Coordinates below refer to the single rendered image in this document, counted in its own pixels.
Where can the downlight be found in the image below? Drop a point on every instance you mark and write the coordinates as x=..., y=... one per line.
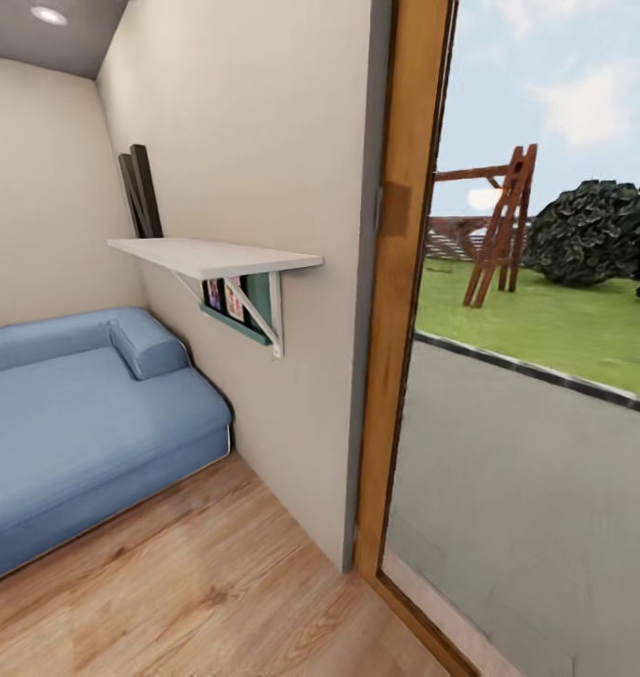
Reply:
x=43, y=13

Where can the door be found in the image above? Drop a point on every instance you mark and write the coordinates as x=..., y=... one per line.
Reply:
x=498, y=498

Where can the decorative sign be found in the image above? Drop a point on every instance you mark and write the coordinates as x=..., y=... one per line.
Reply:
x=139, y=187

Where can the shelf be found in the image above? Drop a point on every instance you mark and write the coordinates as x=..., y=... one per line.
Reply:
x=204, y=259

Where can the sofa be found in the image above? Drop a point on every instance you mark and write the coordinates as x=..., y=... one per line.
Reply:
x=98, y=412

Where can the picture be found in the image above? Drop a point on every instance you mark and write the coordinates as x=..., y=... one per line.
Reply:
x=211, y=294
x=233, y=308

